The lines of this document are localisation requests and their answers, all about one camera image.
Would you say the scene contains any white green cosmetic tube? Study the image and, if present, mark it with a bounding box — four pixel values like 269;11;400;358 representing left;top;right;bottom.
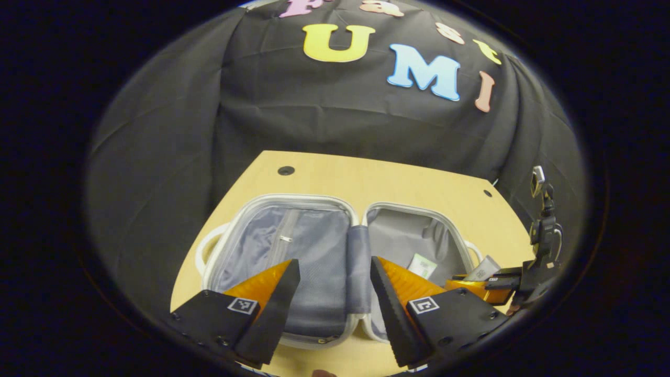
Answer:
407;253;438;280

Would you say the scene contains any grey white suitcase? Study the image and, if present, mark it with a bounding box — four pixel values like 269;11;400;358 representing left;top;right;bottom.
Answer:
195;193;485;350

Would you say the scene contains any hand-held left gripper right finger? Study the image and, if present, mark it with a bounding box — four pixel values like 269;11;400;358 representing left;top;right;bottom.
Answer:
371;257;512;368

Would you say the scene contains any black backdrop cloth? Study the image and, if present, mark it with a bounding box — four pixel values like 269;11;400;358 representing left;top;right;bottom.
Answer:
86;0;587;315

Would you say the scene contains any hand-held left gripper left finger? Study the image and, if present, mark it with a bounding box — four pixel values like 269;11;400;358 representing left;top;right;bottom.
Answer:
170;259;301;368

